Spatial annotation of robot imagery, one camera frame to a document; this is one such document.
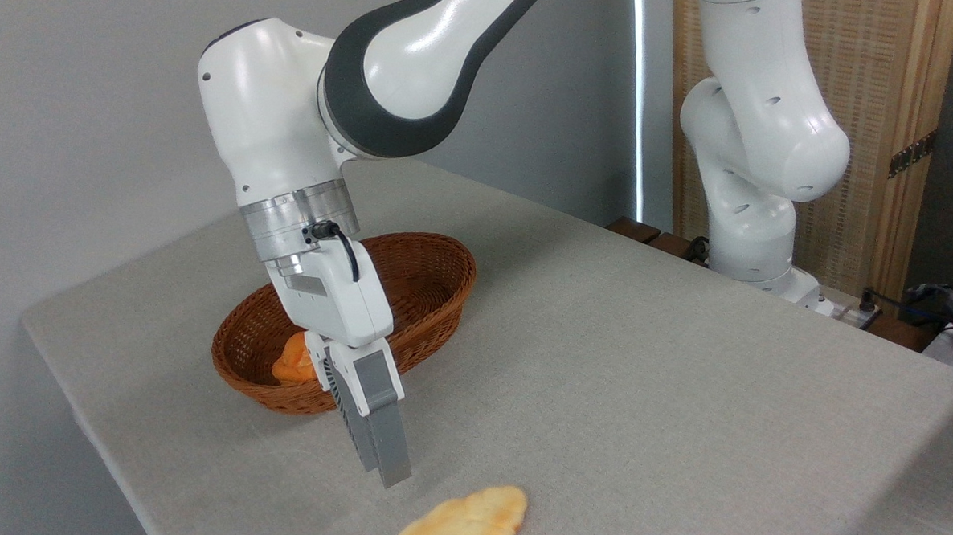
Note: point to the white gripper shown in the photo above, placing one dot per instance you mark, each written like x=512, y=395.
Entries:
x=341, y=305

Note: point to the long braided bread loaf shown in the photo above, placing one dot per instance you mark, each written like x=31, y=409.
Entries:
x=464, y=529

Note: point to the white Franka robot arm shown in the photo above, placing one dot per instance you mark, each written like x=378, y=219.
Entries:
x=276, y=107

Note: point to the black connector by robot base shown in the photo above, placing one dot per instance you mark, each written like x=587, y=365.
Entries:
x=696, y=250

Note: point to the round orange bread roll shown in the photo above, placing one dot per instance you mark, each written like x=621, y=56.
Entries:
x=292, y=364

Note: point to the brown wicker oval basket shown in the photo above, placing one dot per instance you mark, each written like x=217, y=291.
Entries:
x=429, y=286

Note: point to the grey tablecloth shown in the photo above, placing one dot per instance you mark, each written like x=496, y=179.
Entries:
x=652, y=413

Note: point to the dark brown wooden slat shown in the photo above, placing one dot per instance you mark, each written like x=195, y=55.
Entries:
x=673, y=245
x=634, y=230

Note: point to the white power strip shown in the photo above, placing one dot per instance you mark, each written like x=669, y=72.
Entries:
x=844, y=312

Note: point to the dark metal screen hinge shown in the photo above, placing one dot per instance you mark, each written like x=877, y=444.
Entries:
x=911, y=154

